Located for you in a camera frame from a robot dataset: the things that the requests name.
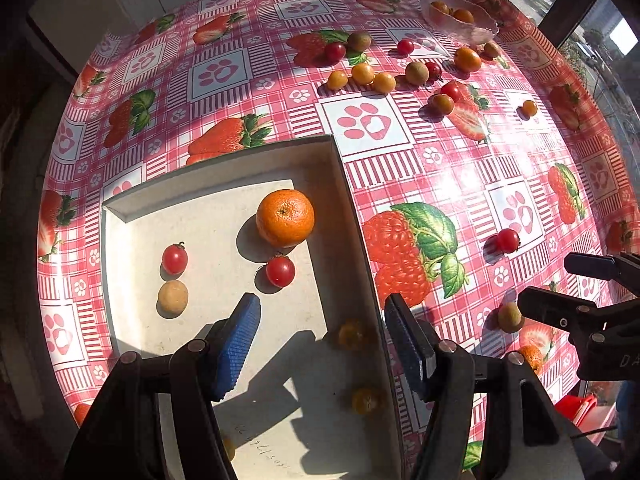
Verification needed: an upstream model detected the pink strawberry print tablecloth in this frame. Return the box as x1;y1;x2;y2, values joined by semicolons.
37;0;640;480

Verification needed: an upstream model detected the black window frame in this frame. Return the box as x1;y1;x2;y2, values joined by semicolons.
537;0;640;56

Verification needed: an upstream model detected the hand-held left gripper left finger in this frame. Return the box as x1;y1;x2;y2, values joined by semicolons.
64;292;262;480

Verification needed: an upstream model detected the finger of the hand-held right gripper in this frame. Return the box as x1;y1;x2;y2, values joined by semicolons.
564;251;640;282
517;285;610;335

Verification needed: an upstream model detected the clear glass bowl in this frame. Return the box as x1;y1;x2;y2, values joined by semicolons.
419;0;499;46

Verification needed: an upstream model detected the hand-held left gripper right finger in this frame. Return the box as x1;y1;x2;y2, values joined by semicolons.
383;292;612;480

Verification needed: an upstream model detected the person's right forearm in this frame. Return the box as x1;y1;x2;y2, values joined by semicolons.
615;380;640;443

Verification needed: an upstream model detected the white square tray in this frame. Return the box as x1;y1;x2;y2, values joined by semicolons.
100;134;403;480

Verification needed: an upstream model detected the large kumquat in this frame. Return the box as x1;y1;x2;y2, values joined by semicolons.
453;46;482;73

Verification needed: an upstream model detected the white cabinet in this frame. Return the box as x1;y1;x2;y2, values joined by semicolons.
27;0;221;83

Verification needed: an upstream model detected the red plastic stool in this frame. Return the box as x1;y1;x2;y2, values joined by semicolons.
554;394;618;433

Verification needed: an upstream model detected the mandarin orange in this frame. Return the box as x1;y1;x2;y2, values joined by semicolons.
517;344;544;376
255;189;316;249

